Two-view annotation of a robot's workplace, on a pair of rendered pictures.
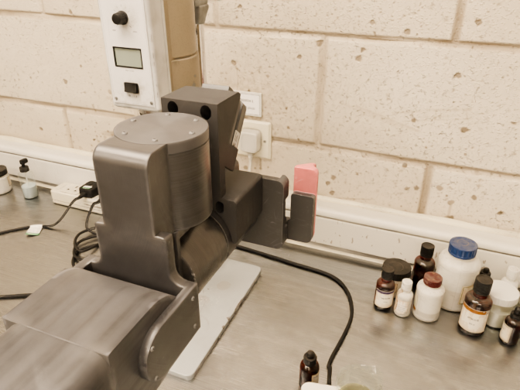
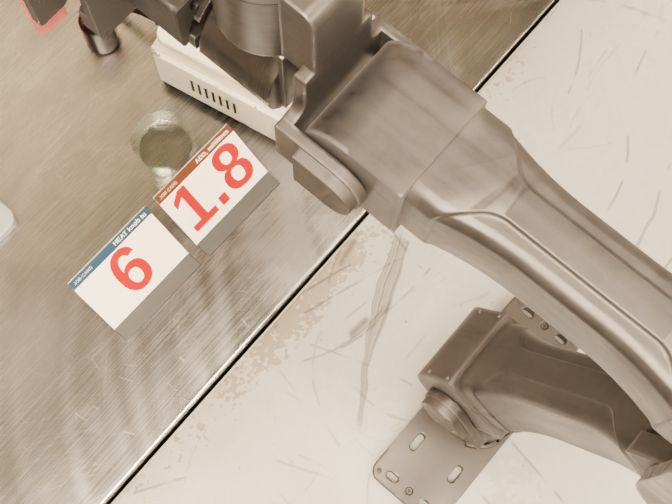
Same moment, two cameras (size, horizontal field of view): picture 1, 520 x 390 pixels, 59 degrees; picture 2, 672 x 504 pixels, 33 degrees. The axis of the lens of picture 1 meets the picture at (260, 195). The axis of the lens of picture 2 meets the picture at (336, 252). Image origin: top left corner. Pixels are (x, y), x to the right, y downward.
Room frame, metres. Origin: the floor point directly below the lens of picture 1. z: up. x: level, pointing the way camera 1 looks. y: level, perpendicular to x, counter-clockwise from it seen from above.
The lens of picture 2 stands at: (0.16, 0.31, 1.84)
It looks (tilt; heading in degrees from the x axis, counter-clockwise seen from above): 74 degrees down; 284
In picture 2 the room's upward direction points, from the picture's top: 5 degrees clockwise
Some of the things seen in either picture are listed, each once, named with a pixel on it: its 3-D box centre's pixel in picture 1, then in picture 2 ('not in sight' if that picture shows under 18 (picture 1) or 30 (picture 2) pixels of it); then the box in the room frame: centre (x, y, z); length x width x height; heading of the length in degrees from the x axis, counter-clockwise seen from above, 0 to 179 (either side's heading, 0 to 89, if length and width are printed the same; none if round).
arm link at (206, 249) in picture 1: (176, 249); (268, 31); (0.27, 0.06, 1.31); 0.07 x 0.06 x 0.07; 158
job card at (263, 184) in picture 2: not in sight; (217, 190); (0.34, 0.03, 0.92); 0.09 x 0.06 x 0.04; 67
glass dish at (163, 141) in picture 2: not in sight; (164, 143); (0.40, 0.00, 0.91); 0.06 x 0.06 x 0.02
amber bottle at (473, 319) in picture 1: (477, 304); not in sight; (0.61, -0.37, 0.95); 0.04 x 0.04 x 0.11
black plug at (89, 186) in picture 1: (88, 190); not in sight; (1.03, 0.43, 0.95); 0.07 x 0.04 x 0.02; 158
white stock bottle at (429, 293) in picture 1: (429, 295); not in sight; (0.64, -0.30, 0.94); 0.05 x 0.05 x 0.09
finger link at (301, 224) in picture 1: (285, 186); not in sight; (0.38, -0.02, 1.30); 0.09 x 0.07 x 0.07; 158
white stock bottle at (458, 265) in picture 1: (456, 272); not in sight; (0.68, -0.36, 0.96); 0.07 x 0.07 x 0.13
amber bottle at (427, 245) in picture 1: (424, 265); not in sight; (0.72, -0.32, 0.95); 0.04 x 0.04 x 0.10
